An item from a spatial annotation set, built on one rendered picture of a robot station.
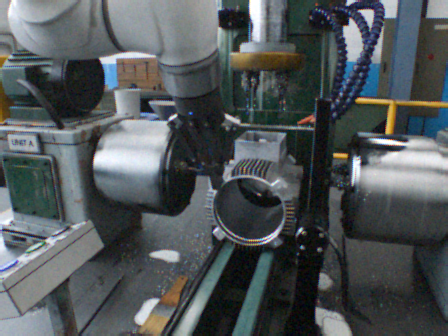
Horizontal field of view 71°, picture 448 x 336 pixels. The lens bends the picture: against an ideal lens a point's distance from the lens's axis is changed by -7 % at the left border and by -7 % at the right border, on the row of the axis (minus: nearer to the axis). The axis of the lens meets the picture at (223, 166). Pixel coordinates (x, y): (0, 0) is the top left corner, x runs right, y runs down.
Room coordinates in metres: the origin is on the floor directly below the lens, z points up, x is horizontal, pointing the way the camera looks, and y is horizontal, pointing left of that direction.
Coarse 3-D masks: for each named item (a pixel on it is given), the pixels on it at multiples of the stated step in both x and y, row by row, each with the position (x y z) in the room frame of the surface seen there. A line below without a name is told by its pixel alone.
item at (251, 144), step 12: (252, 132) 0.82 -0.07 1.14; (264, 132) 0.82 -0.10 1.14; (276, 132) 0.81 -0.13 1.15; (240, 144) 0.72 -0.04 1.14; (252, 144) 0.71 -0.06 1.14; (264, 144) 0.71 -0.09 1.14; (276, 144) 0.70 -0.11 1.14; (240, 156) 0.72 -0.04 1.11; (252, 156) 0.71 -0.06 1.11; (264, 156) 0.71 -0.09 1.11; (276, 156) 0.70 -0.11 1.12; (276, 168) 0.70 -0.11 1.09
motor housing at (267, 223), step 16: (240, 160) 0.72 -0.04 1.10; (256, 160) 0.70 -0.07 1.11; (240, 176) 0.64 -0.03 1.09; (256, 176) 0.63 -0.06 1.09; (272, 176) 0.66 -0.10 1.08; (288, 176) 0.72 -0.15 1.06; (208, 192) 0.68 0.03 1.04; (224, 192) 0.73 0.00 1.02; (208, 208) 0.67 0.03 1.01; (224, 208) 0.71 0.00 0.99; (240, 208) 0.78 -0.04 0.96; (256, 208) 0.81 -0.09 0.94; (272, 208) 0.81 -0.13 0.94; (288, 208) 0.61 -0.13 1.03; (224, 224) 0.67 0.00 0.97; (240, 224) 0.71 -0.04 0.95; (256, 224) 0.72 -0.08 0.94; (272, 224) 0.70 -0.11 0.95; (288, 224) 0.61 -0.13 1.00; (240, 240) 0.65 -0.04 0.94; (256, 240) 0.64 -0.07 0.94
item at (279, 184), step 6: (288, 156) 0.79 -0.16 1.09; (288, 162) 0.79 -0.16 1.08; (294, 162) 0.78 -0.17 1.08; (276, 180) 0.63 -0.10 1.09; (282, 180) 0.63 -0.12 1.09; (276, 186) 0.62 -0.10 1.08; (282, 186) 0.61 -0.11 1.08; (216, 228) 0.67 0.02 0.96; (216, 234) 0.65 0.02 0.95; (222, 234) 0.65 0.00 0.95; (276, 240) 0.62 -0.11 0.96; (282, 240) 0.62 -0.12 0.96; (276, 246) 0.62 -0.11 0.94
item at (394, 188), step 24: (360, 144) 0.67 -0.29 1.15; (384, 144) 0.66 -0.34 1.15; (408, 144) 0.65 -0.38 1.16; (432, 144) 0.64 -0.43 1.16; (336, 168) 0.77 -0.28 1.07; (360, 168) 0.63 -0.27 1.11; (384, 168) 0.61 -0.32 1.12; (408, 168) 0.60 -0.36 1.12; (432, 168) 0.59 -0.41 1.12; (360, 192) 0.61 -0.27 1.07; (384, 192) 0.59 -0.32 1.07; (408, 192) 0.58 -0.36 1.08; (432, 192) 0.57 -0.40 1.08; (360, 216) 0.60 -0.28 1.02; (384, 216) 0.59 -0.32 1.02; (408, 216) 0.58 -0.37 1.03; (432, 216) 0.56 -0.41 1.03; (384, 240) 0.62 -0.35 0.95; (408, 240) 0.60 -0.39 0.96; (432, 240) 0.60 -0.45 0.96
